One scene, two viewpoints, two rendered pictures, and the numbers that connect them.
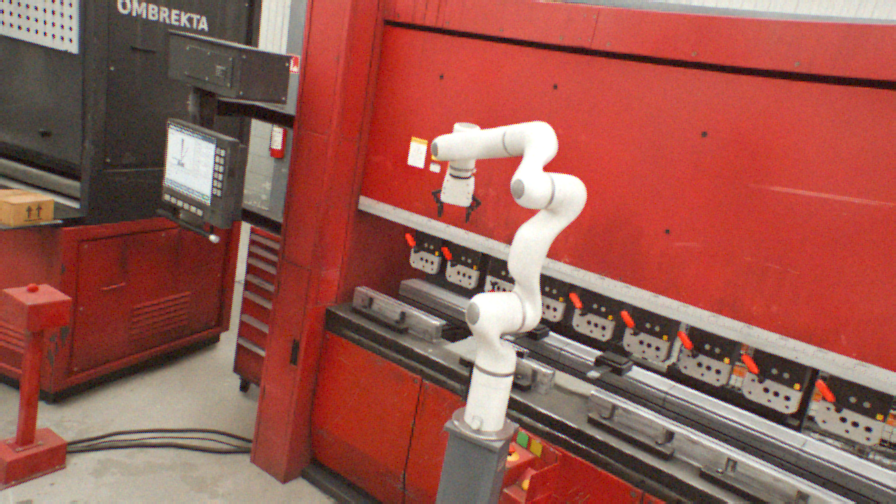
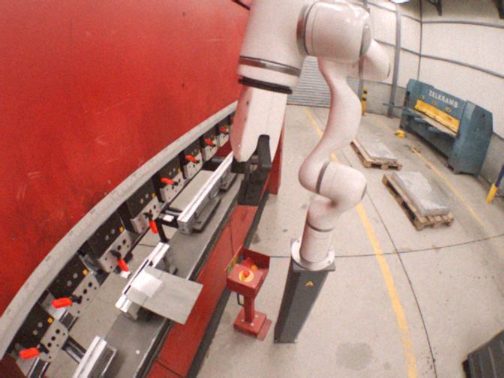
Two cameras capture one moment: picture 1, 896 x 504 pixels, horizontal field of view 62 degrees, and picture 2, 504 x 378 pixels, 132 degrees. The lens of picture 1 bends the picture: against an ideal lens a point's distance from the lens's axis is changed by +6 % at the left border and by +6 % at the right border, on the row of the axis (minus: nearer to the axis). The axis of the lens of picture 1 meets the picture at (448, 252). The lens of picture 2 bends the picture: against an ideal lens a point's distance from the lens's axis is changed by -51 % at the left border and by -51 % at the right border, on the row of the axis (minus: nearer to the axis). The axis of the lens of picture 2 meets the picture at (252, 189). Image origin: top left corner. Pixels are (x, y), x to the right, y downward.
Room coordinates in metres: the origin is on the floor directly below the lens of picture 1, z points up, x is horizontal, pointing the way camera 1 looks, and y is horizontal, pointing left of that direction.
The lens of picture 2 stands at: (2.42, 0.30, 1.74)
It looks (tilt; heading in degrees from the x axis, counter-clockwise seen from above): 34 degrees down; 251
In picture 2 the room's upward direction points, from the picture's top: straight up
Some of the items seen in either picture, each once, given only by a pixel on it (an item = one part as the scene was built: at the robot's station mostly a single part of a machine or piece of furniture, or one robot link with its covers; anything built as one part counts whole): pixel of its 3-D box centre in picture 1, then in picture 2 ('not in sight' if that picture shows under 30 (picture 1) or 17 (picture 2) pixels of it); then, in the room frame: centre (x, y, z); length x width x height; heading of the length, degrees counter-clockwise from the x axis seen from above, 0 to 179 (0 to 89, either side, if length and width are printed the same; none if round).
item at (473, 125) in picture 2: not in sight; (442, 121); (-4.02, -2.39, 0.87); 3.02 x 1.35 x 1.75; 67
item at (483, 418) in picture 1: (488, 396); (316, 238); (1.97, -0.20, 1.09); 0.19 x 0.19 x 0.18
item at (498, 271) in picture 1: (508, 279); (104, 239); (2.73, -0.26, 1.26); 0.15 x 0.09 x 0.17; 56
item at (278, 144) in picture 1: (278, 132); not in sight; (7.91, 2.09, 1.04); 0.18 x 0.17 x 0.56; 67
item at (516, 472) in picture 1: (519, 469); (248, 271); (2.20, -0.38, 0.75); 0.20 x 0.16 x 0.18; 47
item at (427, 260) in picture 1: (431, 251); (37, 328); (2.96, 0.07, 1.26); 0.15 x 0.09 x 0.17; 56
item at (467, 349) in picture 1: (480, 349); (163, 292); (2.60, -0.20, 1.00); 0.26 x 0.18 x 0.01; 146
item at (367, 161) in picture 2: not in sight; (373, 152); (-1.17, -2.51, 0.07); 1.20 x 0.80 x 0.14; 65
